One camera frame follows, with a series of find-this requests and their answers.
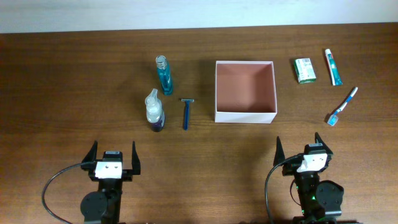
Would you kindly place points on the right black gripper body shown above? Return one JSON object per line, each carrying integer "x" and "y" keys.
{"x": 288, "y": 169}

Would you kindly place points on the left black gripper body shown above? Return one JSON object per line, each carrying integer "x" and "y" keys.
{"x": 130, "y": 172}

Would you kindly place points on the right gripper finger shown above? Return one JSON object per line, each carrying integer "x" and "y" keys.
{"x": 319, "y": 140}
{"x": 279, "y": 153}

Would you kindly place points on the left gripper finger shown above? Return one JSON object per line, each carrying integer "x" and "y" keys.
{"x": 90, "y": 157}
{"x": 136, "y": 164}

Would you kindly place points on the clear purple spray bottle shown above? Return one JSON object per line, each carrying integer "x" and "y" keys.
{"x": 154, "y": 111}

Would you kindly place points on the teal mouthwash bottle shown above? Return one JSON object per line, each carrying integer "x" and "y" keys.
{"x": 164, "y": 74}

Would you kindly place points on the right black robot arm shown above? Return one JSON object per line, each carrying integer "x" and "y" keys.
{"x": 320, "y": 201}

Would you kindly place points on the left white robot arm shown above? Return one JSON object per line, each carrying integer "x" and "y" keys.
{"x": 104, "y": 204}

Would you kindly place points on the blue white toothbrush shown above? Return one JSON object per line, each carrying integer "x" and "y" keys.
{"x": 333, "y": 118}

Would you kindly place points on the white teal toothpaste tube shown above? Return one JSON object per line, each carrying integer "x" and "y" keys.
{"x": 335, "y": 76}

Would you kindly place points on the green white soap box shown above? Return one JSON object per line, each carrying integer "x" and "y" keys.
{"x": 304, "y": 70}

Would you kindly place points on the white box pink interior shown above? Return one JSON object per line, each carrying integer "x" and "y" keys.
{"x": 245, "y": 92}

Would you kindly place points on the blue disposable razor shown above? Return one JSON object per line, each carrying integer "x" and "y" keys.
{"x": 187, "y": 102}

